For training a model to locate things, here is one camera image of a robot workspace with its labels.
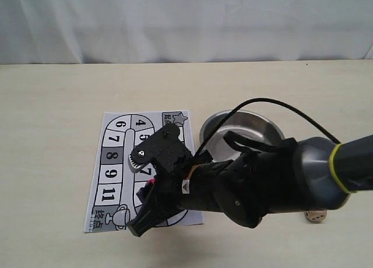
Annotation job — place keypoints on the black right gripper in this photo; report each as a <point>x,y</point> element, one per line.
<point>259,182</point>

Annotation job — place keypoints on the red cylinder game piece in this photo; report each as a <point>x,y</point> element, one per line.
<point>151,182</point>

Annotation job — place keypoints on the wooden die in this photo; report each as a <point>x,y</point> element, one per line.
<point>315,216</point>

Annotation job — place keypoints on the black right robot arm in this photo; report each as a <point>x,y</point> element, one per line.
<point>313,174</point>

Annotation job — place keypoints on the paper number game board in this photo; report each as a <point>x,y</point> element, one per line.
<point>112,200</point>

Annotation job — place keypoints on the round steel dish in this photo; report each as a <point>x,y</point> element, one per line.
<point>248,124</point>

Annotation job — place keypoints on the white curtain backdrop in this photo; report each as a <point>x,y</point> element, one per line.
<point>150,31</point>

